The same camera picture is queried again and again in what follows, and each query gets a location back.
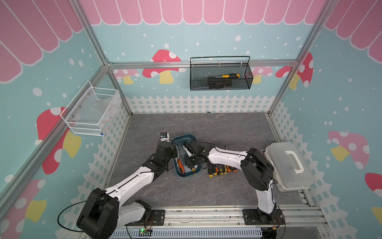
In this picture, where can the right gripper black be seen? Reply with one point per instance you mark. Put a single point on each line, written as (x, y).
(187, 159)

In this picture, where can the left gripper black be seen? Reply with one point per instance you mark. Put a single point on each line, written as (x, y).
(174, 152)

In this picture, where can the teal plastic storage box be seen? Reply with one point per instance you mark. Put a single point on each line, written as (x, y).
(179, 141)

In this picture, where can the yellow collar screwdriver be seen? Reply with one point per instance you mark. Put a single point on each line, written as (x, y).
(220, 169)

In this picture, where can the black grey screwdriver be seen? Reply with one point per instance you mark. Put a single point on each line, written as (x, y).
(191, 167)

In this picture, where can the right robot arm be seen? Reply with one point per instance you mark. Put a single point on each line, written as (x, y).
(257, 170)

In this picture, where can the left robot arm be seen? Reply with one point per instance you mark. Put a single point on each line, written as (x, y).
(103, 211)

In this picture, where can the yellow black screwdriver in basket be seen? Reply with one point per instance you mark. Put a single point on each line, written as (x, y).
(229, 76)

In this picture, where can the black tool in basket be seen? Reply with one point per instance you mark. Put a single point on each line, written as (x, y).
(219, 83)

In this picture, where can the green lit circuit board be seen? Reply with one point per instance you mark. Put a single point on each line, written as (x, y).
(145, 233)

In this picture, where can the translucent plastic toolbox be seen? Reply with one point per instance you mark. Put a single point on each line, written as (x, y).
(291, 171)

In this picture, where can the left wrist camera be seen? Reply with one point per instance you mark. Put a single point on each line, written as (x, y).
(164, 136)

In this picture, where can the orange handled screwdriver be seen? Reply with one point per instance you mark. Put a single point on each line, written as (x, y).
(180, 166)

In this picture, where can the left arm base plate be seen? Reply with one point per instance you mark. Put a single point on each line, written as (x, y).
(155, 218)

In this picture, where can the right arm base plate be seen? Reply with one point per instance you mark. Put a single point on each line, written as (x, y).
(257, 217)

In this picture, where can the white wire mesh basket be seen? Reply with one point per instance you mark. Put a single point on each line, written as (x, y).
(92, 111)

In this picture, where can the black wire mesh basket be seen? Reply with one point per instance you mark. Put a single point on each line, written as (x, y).
(203, 67)

